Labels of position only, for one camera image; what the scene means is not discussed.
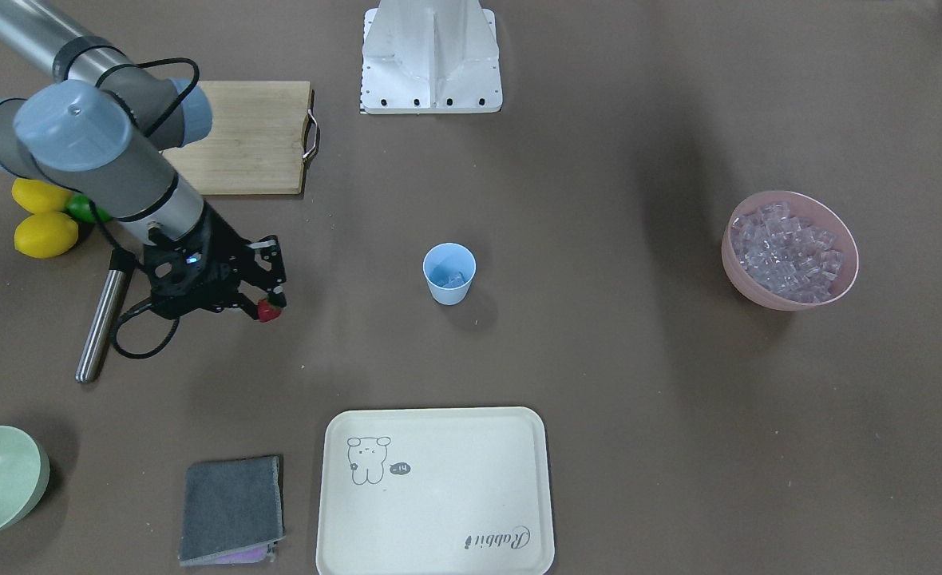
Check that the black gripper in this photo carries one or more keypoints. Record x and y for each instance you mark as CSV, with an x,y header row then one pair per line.
x,y
220,254

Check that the red strawberry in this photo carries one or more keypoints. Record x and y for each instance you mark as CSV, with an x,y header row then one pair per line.
x,y
267,311

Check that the steel muddler black tip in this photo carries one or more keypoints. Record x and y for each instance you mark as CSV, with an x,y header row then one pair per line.
x,y
109,306

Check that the clear ice cube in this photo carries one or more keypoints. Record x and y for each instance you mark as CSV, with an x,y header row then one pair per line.
x,y
441,280
457,280

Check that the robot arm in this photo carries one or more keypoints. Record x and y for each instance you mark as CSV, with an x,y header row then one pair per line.
x,y
100,129

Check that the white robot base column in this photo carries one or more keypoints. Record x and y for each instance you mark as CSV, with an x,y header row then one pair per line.
x,y
430,57

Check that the light blue plastic cup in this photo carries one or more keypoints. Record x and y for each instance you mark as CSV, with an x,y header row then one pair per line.
x,y
449,270

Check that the pile of clear ice cubes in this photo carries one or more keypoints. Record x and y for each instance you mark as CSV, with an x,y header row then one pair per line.
x,y
790,251

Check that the wooden cutting board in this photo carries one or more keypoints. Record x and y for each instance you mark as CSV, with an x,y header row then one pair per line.
x,y
263,135

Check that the green lime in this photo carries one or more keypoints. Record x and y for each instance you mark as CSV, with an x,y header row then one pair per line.
x,y
85,211

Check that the grey folded cloth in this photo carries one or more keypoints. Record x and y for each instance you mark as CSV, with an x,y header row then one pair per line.
x,y
233,513

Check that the yellow lemon near scoop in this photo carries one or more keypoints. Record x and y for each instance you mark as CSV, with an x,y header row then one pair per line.
x,y
35,196

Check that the cream serving tray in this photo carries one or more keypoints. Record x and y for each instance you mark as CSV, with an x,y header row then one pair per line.
x,y
436,491

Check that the pink bowl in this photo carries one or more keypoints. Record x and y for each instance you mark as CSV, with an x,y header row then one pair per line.
x,y
790,271

